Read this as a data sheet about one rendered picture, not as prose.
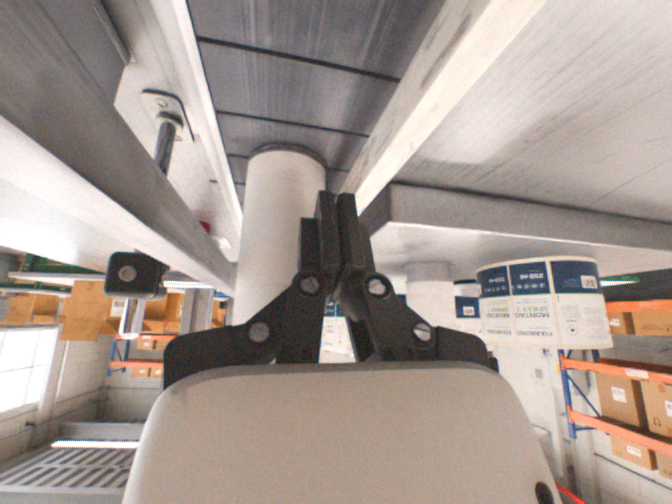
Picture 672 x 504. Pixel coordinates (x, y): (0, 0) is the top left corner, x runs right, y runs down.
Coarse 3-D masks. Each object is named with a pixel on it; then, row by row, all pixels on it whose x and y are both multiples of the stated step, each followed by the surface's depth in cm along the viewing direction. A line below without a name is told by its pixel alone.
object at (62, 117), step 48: (0, 0) 2; (0, 48) 2; (48, 48) 3; (0, 96) 2; (48, 96) 3; (96, 96) 3; (0, 144) 3; (48, 144) 3; (96, 144) 4; (48, 192) 4; (96, 192) 4; (144, 192) 5; (144, 240) 6; (192, 240) 8
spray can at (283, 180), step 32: (256, 160) 16; (288, 160) 15; (320, 160) 17; (256, 192) 15; (288, 192) 15; (256, 224) 15; (288, 224) 14; (256, 256) 14; (288, 256) 14; (256, 288) 14; (320, 352) 15
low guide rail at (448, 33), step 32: (448, 0) 7; (480, 0) 6; (512, 0) 5; (544, 0) 5; (448, 32) 7; (480, 32) 6; (512, 32) 6; (416, 64) 8; (448, 64) 7; (480, 64) 7; (416, 96) 8; (448, 96) 8; (384, 128) 11; (416, 128) 9; (384, 160) 11; (352, 192) 15
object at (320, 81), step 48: (192, 0) 8; (240, 0) 8; (288, 0) 8; (336, 0) 8; (384, 0) 8; (432, 0) 8; (240, 48) 10; (288, 48) 10; (336, 48) 10; (384, 48) 10; (240, 96) 12; (288, 96) 12; (336, 96) 12; (384, 96) 12; (240, 144) 16; (336, 144) 16; (240, 192) 22; (336, 192) 22
